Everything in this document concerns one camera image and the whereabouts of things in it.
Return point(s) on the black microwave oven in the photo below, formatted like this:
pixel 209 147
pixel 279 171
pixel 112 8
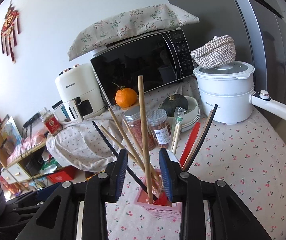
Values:
pixel 159 57

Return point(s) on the thick light wooden chopstick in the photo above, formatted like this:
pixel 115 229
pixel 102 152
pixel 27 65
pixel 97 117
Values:
pixel 146 154

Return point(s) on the white air fryer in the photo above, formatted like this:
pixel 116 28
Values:
pixel 80 92

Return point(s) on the woven rope basket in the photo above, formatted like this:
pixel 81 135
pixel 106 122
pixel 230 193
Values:
pixel 217 52

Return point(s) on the floral cloth microwave cover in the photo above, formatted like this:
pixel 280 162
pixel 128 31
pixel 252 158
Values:
pixel 127 25

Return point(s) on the disposable chopsticks pair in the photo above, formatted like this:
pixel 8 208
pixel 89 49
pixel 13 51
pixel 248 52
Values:
pixel 178 119

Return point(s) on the red tea tin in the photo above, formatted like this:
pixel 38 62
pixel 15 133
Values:
pixel 51 123

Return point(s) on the white ceramic soup spoon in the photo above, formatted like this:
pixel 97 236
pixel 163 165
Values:
pixel 172 157

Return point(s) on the dark green pumpkin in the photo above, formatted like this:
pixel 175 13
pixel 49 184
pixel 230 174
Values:
pixel 173 101

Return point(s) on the red chinese knot wall decoration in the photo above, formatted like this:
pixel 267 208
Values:
pixel 9 31

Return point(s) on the cherry print tablecloth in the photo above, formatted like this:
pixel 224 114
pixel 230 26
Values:
pixel 249 156

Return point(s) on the red plastic chopstick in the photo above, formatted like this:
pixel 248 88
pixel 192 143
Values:
pixel 190 141

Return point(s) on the stacked white bowls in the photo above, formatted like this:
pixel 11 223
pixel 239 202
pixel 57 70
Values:
pixel 191 115

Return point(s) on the jar of dried red dates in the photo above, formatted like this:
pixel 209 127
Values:
pixel 159 126

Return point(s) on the pink perforated plastic utensil basket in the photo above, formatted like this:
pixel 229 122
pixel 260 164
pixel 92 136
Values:
pixel 160 209

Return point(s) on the jar of red goji berries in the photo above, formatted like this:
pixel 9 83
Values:
pixel 132 117

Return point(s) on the grey refrigerator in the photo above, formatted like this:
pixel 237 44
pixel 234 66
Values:
pixel 259 32

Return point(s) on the curved black chopstick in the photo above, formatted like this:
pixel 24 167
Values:
pixel 194 151

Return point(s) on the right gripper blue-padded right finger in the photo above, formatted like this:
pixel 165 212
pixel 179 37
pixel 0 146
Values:
pixel 170 171

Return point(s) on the orange tangerine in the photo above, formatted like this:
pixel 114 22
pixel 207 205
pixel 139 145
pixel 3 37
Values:
pixel 125 97

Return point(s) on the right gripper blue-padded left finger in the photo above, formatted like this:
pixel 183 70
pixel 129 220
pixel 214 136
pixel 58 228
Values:
pixel 117 171

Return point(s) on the white electric cooking pot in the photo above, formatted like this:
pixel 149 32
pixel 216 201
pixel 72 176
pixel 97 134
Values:
pixel 230 90

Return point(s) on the light bamboo chopstick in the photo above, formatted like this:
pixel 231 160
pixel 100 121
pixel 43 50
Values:
pixel 155 182

